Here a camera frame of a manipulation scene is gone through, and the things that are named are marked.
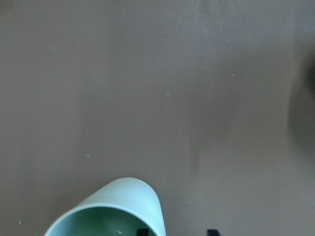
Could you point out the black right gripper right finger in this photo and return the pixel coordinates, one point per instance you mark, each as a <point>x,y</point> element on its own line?
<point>212,232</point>

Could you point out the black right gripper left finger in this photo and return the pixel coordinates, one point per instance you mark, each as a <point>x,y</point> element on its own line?
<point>142,232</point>

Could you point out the green cup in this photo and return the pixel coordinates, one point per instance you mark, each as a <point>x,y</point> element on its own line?
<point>119,208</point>

